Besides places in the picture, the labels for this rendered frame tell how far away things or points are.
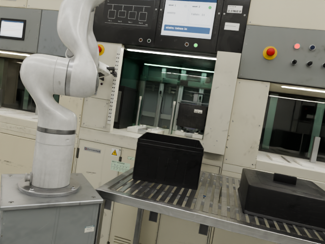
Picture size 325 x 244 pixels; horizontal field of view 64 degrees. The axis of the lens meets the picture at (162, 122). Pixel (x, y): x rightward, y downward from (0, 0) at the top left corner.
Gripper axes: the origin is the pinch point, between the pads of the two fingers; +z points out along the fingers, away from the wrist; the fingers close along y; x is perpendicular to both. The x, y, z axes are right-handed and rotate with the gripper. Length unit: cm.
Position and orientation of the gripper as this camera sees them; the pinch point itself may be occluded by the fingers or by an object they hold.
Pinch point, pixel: (109, 76)
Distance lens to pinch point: 158.4
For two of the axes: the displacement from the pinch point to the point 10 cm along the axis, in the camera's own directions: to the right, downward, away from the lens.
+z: 4.0, 2.1, 8.9
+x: -0.8, -9.6, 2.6
